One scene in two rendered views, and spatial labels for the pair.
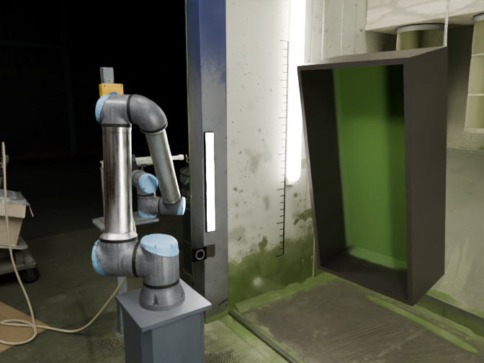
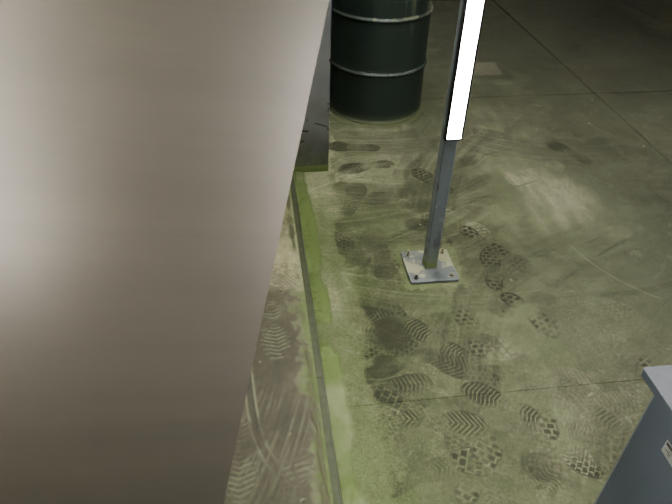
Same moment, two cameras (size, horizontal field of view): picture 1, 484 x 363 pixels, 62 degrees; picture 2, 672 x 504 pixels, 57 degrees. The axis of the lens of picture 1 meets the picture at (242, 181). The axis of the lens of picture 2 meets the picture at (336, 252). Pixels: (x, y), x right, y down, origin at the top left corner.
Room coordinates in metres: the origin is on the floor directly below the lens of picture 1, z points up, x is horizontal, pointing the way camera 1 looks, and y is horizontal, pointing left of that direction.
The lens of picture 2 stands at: (2.59, -0.07, 1.61)
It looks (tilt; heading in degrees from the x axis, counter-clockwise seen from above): 38 degrees down; 206
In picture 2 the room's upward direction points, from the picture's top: 2 degrees clockwise
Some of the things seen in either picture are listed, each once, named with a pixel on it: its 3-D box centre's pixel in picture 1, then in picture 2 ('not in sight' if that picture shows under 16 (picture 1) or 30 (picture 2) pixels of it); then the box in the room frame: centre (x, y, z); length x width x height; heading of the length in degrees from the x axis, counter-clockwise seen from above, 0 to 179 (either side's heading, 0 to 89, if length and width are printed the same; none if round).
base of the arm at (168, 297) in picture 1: (161, 289); not in sight; (1.56, 0.34, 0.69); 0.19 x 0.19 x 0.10
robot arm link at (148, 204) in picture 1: (148, 204); not in sight; (1.95, 0.47, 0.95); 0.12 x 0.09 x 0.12; 85
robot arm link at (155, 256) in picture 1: (158, 258); not in sight; (1.56, 0.35, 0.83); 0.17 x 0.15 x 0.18; 85
